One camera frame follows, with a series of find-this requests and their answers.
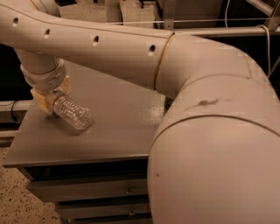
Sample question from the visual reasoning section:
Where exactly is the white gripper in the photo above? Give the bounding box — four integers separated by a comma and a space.
20, 59, 72, 114

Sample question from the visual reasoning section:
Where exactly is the clear plastic water bottle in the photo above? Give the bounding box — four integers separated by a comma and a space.
53, 95, 92, 130

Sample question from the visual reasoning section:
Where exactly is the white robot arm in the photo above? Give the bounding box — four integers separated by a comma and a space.
0, 0, 280, 224

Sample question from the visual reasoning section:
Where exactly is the grey drawer cabinet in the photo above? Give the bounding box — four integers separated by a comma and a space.
3, 63, 165, 224

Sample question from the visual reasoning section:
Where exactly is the green soda can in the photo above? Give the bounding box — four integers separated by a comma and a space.
164, 97, 174, 110

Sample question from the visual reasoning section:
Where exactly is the black cable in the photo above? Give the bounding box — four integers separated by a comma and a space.
10, 101, 20, 124

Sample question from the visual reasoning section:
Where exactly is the metal railing frame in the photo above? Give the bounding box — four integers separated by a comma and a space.
104, 0, 280, 38

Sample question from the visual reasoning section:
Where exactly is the white cable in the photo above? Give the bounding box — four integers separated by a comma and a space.
256, 24, 272, 77

